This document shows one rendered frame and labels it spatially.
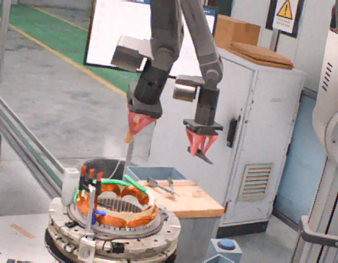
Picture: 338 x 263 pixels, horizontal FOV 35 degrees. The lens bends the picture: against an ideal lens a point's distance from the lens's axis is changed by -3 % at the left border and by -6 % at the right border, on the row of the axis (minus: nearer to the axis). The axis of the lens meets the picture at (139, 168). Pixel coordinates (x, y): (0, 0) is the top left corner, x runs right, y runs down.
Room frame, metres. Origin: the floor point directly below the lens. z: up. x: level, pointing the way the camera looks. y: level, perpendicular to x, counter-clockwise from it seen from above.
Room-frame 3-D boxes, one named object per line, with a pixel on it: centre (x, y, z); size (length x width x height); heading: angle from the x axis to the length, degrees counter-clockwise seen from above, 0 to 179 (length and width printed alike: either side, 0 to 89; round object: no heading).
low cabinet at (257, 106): (3.93, -0.52, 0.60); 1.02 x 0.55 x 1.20; 32
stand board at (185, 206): (1.50, -0.13, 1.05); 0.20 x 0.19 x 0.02; 27
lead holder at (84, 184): (1.12, 0.10, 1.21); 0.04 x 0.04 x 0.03; 27
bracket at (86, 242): (1.08, 0.08, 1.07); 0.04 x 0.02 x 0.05; 75
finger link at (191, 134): (1.54, -0.15, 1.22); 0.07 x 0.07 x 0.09; 28
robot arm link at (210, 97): (1.54, -0.15, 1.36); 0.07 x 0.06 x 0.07; 85
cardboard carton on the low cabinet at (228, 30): (4.13, -0.45, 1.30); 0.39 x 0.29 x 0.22; 41
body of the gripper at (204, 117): (1.54, -0.15, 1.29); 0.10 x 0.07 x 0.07; 118
